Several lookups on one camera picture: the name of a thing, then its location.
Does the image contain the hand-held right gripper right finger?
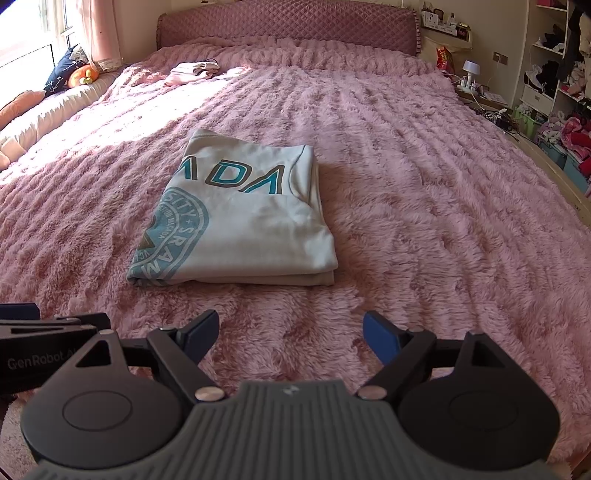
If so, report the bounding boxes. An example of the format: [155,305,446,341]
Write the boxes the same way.
[355,311,509,401]

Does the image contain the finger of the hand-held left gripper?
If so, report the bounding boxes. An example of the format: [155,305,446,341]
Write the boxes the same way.
[0,302,41,322]
[0,313,112,344]

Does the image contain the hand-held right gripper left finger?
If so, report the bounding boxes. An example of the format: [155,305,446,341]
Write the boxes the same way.
[65,309,228,401]

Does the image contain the white printed sweatshirt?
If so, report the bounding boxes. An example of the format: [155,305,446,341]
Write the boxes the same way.
[127,128,340,288]

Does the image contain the folded pink and white clothes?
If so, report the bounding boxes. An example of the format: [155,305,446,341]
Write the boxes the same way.
[164,59,222,86]

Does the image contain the pile of mixed clothes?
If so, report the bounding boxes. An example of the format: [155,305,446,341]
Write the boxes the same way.
[538,111,591,176]

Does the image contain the pink fluffy blanket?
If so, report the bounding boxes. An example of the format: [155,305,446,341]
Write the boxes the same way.
[0,37,591,462]

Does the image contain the light pink plush cushion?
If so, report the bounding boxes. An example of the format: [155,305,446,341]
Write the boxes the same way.
[0,136,26,171]

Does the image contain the pink pillow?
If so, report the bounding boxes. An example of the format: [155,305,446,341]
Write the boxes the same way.
[0,90,47,130]

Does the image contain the cream bench cushion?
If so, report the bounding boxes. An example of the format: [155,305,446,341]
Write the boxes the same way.
[0,71,116,153]

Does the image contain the navy floral pillow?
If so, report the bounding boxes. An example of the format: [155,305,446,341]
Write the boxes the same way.
[44,46,88,95]

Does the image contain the orange plush toy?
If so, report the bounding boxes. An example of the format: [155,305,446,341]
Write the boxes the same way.
[68,65,100,88]

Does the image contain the blue storage bin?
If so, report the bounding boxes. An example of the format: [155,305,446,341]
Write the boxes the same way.
[538,138,591,195]

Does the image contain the green plastic basket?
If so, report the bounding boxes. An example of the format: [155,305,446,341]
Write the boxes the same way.
[515,106,543,139]

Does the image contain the window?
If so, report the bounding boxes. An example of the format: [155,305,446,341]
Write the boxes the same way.
[0,0,79,88]

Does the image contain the white open shelf unit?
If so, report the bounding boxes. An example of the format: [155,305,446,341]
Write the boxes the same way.
[517,0,591,121]

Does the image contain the pink curtain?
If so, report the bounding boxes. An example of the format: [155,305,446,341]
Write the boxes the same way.
[76,0,125,72]

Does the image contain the pink quilted headboard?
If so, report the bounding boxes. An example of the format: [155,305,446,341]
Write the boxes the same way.
[156,0,423,58]

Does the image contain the wooden bed frame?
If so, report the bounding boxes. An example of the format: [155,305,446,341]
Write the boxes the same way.
[455,92,591,199]

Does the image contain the tangle of black cables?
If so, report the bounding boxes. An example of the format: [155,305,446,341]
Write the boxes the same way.
[480,106,520,132]

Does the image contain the cluttered wall shelf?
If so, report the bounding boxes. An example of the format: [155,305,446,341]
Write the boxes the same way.
[418,4,474,49]

